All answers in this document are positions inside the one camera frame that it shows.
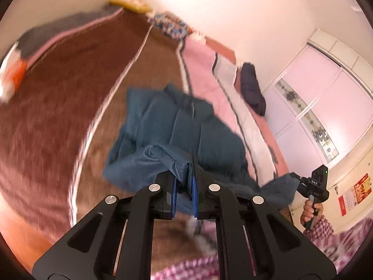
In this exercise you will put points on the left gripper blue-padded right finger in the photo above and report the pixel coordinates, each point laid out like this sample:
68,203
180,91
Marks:
255,241

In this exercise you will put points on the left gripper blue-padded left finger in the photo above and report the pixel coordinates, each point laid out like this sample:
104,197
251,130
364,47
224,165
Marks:
114,240

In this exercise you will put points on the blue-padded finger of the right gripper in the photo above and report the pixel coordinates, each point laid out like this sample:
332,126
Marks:
294,175

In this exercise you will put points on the dark teal quilted puffer jacket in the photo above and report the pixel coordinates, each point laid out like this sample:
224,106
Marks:
165,129

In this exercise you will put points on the person's right hand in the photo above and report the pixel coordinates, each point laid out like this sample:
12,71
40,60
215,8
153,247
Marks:
311,211

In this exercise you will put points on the red calendar poster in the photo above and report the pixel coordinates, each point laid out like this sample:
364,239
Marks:
355,195

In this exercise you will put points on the white wardrobe with ornamental panels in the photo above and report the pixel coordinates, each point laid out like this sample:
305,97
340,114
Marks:
319,110

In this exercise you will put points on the folded dark navy garment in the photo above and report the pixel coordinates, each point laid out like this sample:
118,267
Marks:
250,89

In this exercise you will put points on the brown and pink striped blanket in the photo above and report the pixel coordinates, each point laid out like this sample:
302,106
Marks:
58,128

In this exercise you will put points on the colourful cartoon print pillow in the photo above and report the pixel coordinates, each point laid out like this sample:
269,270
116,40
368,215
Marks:
171,25

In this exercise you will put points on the orange and white package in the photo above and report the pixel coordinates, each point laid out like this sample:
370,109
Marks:
13,69

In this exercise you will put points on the yellow pillow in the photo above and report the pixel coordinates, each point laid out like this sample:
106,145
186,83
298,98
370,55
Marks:
135,6

